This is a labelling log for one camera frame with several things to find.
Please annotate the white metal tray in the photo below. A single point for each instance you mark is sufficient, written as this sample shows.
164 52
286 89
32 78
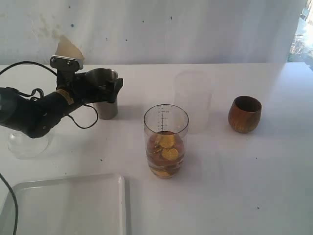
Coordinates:
81 205

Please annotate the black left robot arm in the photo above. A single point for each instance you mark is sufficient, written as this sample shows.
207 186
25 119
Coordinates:
36 114

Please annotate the translucent white plastic container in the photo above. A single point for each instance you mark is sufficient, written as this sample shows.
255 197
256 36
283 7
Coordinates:
193 93

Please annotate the stainless steel cup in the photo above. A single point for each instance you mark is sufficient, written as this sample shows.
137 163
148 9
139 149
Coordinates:
107 107

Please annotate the brown wooden cup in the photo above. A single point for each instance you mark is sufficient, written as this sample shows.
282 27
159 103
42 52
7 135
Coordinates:
244 114

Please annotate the clear dome strainer lid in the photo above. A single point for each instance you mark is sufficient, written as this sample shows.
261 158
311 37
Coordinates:
25 148

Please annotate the clear plastic shaker cup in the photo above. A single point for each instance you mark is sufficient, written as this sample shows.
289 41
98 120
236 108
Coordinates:
165 130

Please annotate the coins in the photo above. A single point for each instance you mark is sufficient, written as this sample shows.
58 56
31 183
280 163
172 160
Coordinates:
165 152

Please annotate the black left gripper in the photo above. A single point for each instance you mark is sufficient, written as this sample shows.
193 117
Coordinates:
79 86

